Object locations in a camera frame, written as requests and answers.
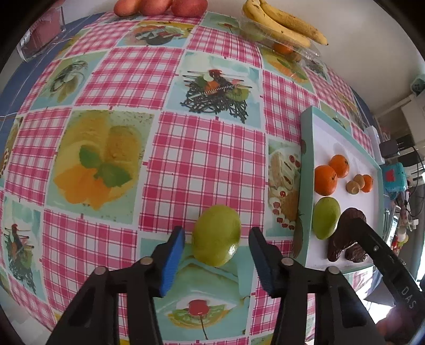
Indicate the spotted yellow banana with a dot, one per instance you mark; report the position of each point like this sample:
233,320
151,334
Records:
292,25
272,28

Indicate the small orange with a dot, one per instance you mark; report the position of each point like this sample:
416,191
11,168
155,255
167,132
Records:
368,183

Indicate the orange-red apple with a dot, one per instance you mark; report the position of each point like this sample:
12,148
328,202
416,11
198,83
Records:
127,6
154,6

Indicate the silver metal utensil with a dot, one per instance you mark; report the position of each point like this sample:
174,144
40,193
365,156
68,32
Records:
389,219

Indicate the green mango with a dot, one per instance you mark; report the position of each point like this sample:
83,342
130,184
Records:
217,235
326,217

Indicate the clear plastic container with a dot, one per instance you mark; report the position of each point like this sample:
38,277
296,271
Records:
305,53

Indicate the white shelf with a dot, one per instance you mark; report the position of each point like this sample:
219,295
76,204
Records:
408,109

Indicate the clear acrylic box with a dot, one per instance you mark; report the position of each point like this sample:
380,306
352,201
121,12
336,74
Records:
40,36

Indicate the teal device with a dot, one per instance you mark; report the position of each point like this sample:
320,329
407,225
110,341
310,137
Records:
393,177

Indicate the dark brown ribbed fruit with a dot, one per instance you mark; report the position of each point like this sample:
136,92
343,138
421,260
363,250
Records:
347,222
335,250
355,256

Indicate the white tray with teal rim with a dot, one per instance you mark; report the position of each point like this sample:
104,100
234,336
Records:
332,142

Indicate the large orange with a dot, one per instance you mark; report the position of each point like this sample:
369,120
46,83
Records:
339,165
325,179

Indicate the pink plaid printed tablecloth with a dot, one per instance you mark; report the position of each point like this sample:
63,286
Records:
206,159

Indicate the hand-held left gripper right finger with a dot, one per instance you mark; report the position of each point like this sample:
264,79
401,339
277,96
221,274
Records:
262,262

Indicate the red apple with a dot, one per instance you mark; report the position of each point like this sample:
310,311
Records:
189,6

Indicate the orange in plastic container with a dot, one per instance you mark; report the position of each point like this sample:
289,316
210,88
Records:
283,48

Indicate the black power adapter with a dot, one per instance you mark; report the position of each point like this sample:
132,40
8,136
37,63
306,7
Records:
390,147

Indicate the person's right hand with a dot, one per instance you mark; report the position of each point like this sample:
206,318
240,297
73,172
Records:
395,326

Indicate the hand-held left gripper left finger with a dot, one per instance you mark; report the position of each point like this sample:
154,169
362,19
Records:
172,258

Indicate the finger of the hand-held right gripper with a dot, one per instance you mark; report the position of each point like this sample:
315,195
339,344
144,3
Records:
368,240

